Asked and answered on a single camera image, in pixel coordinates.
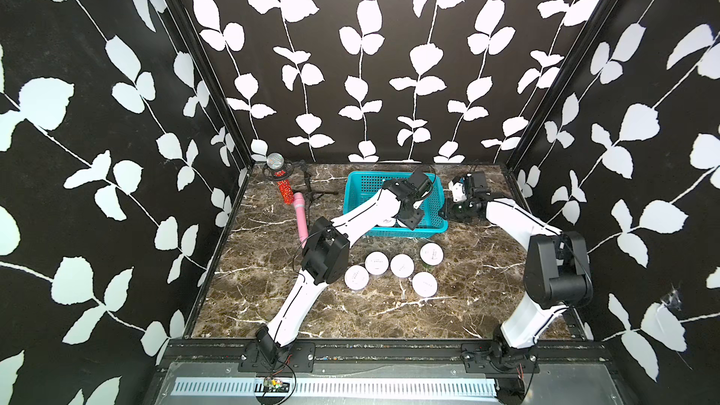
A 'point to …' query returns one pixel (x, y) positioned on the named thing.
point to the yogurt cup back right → (431, 253)
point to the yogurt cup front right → (425, 284)
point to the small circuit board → (274, 385)
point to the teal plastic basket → (361, 187)
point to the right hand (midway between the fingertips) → (438, 206)
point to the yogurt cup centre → (377, 262)
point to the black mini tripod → (310, 194)
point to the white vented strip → (338, 387)
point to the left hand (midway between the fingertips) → (412, 212)
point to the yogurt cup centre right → (402, 265)
